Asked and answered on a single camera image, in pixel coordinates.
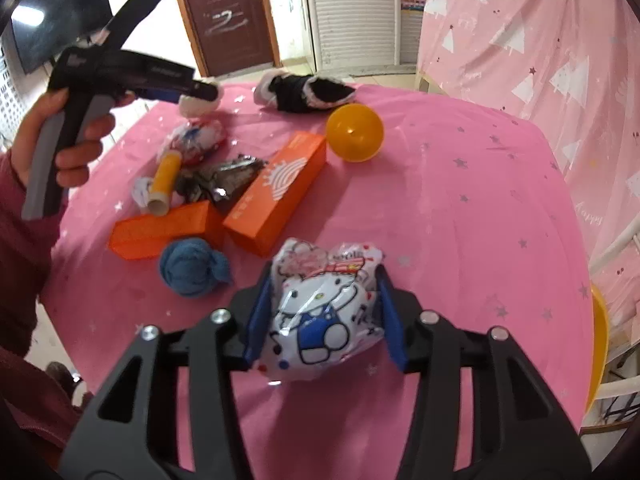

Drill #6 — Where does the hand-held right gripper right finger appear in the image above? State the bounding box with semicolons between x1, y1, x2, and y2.
375;265;586;480

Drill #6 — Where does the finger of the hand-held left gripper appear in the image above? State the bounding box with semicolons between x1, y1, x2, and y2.
135;79;224;107
104;0;172;50

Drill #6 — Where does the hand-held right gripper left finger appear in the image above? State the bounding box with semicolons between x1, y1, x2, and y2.
60;265;275;480

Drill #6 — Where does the white fluffy cloth ball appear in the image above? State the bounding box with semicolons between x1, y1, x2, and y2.
179;77;225;118

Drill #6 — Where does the cartoon cat snack bag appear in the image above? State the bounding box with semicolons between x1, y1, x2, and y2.
270;237;388;383

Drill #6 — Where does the yellow tube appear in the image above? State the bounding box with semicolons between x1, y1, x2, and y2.
145;152;182;217

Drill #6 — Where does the brown foil wrapper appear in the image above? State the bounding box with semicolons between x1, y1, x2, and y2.
175;155;271;211

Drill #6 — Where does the person's left forearm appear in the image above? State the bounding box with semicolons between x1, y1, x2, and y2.
0;150;70;358

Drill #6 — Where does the person's left hand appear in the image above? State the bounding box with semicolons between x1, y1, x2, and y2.
10;86;137;188

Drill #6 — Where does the red white cartoon bag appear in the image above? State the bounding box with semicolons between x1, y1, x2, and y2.
157;117;228;166

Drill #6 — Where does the blue cloth ball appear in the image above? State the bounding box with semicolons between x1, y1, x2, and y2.
159;236;233;298

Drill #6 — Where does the brown door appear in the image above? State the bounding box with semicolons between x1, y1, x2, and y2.
167;0;281;78

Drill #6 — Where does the white lattice basket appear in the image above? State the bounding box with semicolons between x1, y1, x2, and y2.
0;35;26;148

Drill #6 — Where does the black white fluffy cloth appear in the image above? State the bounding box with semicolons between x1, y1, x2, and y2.
252;71;357;113

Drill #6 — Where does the white crumpled paper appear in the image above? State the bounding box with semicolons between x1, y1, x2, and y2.
132;177;156;208

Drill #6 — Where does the pink starred tablecloth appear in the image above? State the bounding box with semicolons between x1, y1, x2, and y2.
40;82;596;480

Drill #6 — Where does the long orange box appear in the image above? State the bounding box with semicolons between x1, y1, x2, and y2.
222;131;328;257

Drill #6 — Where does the flat orange box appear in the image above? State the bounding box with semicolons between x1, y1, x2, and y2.
109;201;226;262

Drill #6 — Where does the yellow plastic ball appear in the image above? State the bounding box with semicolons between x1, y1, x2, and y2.
326;105;385;163

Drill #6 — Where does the white louvered cabinet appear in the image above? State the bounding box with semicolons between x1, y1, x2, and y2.
300;0;426;76

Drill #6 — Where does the yellow chair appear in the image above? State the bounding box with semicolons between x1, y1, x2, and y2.
582;282;612;421

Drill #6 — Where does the person's maroon garment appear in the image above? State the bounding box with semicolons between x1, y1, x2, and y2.
0;345;96;466

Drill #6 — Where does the pink tree-print cloth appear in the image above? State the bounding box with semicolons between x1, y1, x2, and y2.
415;0;640;331

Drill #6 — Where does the black wall television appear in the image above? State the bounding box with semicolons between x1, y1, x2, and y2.
10;0;113;76

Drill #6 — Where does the wooden furniture frame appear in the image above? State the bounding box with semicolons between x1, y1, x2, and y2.
416;71;447;95

